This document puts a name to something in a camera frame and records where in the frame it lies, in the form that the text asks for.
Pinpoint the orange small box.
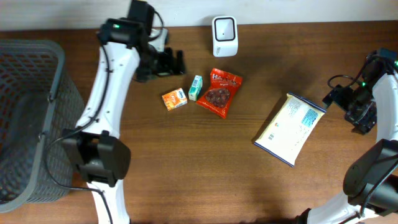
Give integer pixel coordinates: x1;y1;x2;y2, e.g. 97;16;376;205
162;88;188;111

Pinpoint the green small box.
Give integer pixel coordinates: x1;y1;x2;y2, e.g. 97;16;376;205
188;75;203;101

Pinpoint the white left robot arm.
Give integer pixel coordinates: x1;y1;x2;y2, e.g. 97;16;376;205
59;1;186;223

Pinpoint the red snack bag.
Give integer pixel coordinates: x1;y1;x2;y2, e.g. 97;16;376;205
197;68;243;119

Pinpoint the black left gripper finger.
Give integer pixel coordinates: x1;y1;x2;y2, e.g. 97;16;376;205
164;47;174;75
174;50;186;75

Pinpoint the grey plastic basket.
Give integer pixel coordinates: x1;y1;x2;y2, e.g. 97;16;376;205
1;40;84;213

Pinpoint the yellow chips bag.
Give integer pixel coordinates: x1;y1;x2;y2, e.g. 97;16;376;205
254;93;326;167

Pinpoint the white barcode scanner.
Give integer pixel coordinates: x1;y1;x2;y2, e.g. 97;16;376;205
211;16;239;57

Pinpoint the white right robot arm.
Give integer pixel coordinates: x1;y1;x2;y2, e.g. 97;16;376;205
293;48;397;223

